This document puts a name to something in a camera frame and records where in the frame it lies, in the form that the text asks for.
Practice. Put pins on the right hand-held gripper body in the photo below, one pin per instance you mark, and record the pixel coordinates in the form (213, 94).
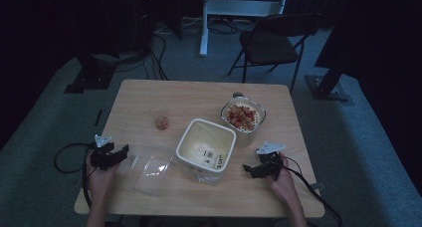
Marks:
(270, 160)

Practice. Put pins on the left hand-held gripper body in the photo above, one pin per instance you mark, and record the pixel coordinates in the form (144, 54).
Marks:
(103, 155)

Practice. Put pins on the person's right hand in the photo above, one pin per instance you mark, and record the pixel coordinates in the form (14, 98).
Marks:
(284, 185)

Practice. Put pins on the person's left hand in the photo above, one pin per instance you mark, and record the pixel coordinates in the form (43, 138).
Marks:
(100, 182)

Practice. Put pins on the small black strip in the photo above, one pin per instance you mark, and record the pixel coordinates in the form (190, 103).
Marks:
(98, 118)

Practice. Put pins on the glass bowl with food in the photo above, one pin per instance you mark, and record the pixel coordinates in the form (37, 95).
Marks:
(244, 129)

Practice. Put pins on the clear plastic bag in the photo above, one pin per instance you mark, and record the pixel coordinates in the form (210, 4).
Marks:
(207, 179)

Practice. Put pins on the red fruit pieces in cup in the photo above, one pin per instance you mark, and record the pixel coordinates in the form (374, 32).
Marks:
(162, 122)

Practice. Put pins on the pile of cut strawberries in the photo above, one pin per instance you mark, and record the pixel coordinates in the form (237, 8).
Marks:
(242, 116)

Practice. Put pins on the white square container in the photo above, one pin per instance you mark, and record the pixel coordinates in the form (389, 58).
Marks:
(205, 147)

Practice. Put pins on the small grey table clamp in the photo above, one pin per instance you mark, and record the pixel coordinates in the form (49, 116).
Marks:
(318, 186)

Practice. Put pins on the black folding chair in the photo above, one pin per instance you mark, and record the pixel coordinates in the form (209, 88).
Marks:
(272, 47)

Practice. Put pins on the black stand with base plate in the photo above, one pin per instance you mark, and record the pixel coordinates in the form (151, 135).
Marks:
(91, 76)
(328, 84)

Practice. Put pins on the white desk frame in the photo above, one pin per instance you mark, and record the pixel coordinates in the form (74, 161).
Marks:
(237, 6)

